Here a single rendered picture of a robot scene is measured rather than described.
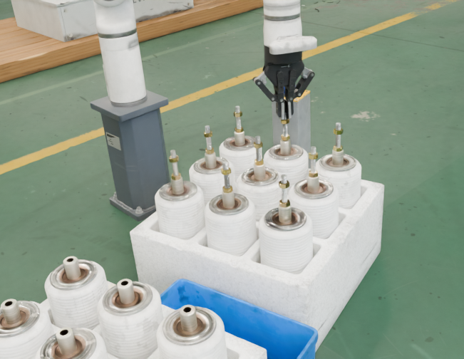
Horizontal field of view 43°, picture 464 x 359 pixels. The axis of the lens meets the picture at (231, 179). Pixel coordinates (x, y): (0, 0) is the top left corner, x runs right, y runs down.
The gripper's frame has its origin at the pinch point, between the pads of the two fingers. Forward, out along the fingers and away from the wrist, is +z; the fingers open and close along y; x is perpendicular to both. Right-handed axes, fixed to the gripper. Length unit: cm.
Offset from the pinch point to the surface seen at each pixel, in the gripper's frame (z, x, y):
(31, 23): 24, -218, 66
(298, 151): 9.8, 1.0, -2.4
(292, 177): 13.8, 4.8, 0.3
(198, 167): 9.9, 0.1, 19.4
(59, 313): 14, 32, 49
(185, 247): 17.2, 17.2, 26.0
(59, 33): 24, -191, 51
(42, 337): 12, 39, 51
